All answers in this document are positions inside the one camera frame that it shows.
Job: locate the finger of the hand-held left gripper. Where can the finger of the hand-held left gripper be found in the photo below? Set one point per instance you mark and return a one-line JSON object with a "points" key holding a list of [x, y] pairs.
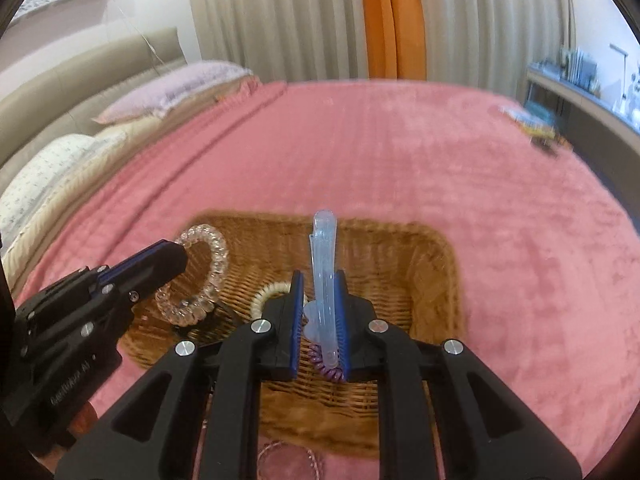
{"points": [[150, 265]]}

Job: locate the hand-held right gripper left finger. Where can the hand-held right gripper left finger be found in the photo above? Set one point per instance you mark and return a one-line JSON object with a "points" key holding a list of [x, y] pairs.
{"points": [[298, 310]]}

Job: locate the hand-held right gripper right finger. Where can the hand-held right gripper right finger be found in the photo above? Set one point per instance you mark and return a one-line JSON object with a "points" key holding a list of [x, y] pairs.
{"points": [[342, 310]]}

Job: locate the light blue hair clip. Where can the light blue hair clip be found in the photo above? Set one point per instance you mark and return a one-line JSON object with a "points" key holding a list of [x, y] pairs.
{"points": [[326, 285]]}

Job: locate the woven wicker basket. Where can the woven wicker basket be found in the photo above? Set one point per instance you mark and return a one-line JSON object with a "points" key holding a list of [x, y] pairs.
{"points": [[350, 270]]}

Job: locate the white patterned pillow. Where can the white patterned pillow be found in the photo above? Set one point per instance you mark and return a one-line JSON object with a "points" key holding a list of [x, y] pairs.
{"points": [[45, 185]]}

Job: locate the pink blanket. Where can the pink blanket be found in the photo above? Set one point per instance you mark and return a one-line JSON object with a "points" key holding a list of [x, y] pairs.
{"points": [[400, 170]]}

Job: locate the lilac pillow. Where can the lilac pillow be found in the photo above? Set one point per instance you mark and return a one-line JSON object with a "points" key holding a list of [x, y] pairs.
{"points": [[175, 87]]}

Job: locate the beige upholstered headboard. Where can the beige upholstered headboard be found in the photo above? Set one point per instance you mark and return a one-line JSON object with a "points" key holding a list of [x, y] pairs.
{"points": [[75, 80]]}

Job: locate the stack of books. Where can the stack of books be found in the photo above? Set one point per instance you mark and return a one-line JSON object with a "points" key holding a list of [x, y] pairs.
{"points": [[532, 120]]}

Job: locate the beige curtain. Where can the beige curtain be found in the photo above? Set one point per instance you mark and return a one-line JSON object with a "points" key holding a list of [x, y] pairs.
{"points": [[280, 15]]}

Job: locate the orange curtain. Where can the orange curtain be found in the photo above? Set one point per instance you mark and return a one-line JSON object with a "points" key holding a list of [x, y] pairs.
{"points": [[392, 17]]}

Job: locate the grey curved desk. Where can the grey curved desk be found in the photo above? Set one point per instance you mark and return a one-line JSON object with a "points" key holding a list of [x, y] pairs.
{"points": [[590, 125]]}

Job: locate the row of standing books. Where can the row of standing books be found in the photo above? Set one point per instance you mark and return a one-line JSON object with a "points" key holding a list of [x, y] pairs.
{"points": [[580, 67]]}

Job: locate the white desk lamp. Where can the white desk lamp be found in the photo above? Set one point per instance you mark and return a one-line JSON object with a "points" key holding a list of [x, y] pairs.
{"points": [[622, 80]]}

